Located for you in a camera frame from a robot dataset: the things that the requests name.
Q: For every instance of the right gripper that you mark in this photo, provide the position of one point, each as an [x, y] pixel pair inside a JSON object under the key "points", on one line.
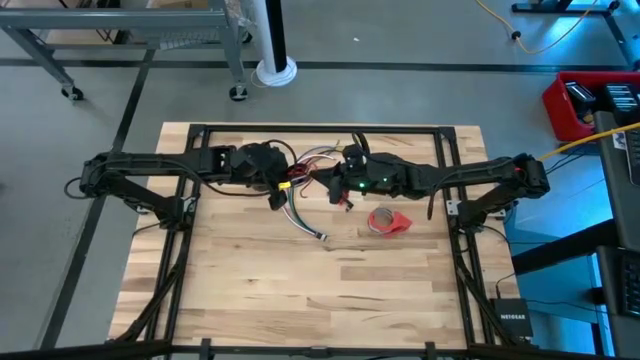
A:
{"points": [[370, 175]]}

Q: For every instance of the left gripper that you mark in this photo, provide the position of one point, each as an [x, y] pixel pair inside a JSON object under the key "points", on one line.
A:
{"points": [[257, 162]]}

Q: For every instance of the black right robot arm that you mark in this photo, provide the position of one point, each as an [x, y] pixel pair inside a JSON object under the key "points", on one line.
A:
{"points": [[475, 175]]}

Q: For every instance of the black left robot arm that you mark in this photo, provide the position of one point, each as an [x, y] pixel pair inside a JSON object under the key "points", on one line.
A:
{"points": [[150, 165]]}

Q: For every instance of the red finned heat sink module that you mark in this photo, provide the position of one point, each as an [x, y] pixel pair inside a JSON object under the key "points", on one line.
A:
{"points": [[345, 202]]}

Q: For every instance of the red tape dispenser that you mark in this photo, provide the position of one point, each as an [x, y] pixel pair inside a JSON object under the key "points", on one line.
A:
{"points": [[402, 223]]}

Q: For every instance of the white and black column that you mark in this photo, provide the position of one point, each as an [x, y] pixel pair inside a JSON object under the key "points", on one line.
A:
{"points": [[262, 30]]}

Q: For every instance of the black rig beam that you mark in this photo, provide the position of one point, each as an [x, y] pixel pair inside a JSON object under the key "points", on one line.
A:
{"points": [[320, 352]]}

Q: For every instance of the red plastic bin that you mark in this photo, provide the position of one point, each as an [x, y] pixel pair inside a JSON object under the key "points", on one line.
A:
{"points": [[555, 105]]}

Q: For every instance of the black labelled device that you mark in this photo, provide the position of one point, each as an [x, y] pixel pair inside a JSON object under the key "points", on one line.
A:
{"points": [[622, 97], [580, 96]]}

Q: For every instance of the black floor stand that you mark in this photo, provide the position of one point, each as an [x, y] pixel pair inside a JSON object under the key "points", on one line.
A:
{"points": [[562, 6]]}

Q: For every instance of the black desk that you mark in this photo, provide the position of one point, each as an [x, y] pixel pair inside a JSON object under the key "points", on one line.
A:
{"points": [[617, 200]]}

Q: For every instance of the black keyboard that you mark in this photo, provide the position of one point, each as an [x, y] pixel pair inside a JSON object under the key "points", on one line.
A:
{"points": [[631, 287]]}

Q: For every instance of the black table frame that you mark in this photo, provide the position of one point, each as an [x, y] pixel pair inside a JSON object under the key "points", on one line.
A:
{"points": [[320, 128]]}

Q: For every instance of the black Netgear switch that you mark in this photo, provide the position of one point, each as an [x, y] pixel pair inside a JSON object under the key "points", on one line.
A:
{"points": [[512, 317]]}

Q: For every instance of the rolling metal frame workbench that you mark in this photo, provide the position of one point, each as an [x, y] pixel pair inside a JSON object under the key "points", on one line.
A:
{"points": [[100, 19]]}

